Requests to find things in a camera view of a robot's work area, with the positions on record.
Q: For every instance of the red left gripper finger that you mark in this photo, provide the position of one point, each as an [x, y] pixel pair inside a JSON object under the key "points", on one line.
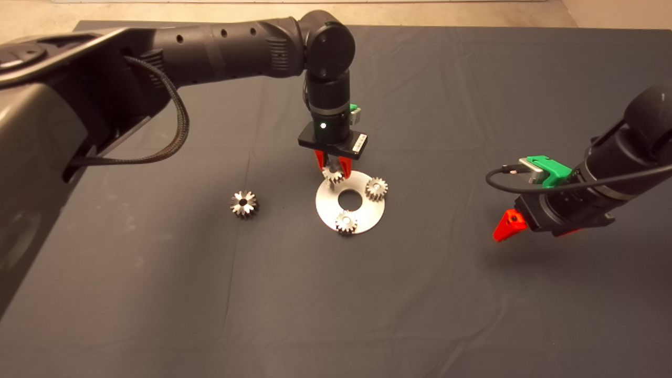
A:
{"points": [[345, 168], [319, 160]]}

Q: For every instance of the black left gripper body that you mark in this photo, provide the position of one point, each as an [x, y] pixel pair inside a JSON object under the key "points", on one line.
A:
{"points": [[333, 139]]}

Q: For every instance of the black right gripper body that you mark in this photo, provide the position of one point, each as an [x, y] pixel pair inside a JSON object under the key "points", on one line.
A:
{"points": [[567, 212]]}

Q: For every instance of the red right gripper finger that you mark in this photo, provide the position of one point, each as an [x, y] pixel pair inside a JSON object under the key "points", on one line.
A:
{"points": [[508, 226], [568, 232]]}

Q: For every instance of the small steel gear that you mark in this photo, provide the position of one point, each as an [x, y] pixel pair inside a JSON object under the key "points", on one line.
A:
{"points": [[332, 176], [346, 222], [376, 189]]}

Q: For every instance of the large steel gear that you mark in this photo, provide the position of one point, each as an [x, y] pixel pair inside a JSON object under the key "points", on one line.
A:
{"points": [[253, 207]]}

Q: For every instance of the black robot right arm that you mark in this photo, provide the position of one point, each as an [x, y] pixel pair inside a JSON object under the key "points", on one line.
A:
{"points": [[635, 142]]}

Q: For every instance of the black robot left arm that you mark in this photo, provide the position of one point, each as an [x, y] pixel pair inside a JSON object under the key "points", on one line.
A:
{"points": [[220, 50]]}

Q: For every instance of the round metal plate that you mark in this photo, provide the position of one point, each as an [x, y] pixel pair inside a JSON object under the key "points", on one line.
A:
{"points": [[367, 215]]}

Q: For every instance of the dark grey table cloth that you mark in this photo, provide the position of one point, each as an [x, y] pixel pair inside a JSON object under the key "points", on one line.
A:
{"points": [[420, 315]]}

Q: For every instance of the silver left camera box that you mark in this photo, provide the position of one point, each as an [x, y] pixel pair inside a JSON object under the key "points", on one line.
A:
{"points": [[356, 118]]}

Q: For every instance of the silver camera box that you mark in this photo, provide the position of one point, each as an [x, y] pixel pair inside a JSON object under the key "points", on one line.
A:
{"points": [[356, 118], [533, 170]]}

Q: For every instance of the green left camera mount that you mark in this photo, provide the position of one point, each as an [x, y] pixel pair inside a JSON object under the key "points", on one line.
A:
{"points": [[354, 109]]}

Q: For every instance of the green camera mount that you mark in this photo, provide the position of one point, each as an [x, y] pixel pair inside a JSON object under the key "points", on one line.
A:
{"points": [[354, 109], [551, 170]]}

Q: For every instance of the green right camera mount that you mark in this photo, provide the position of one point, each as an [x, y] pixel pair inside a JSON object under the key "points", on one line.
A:
{"points": [[551, 170]]}

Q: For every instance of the silver right camera box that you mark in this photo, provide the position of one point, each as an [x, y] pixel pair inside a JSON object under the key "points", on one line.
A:
{"points": [[533, 170]]}

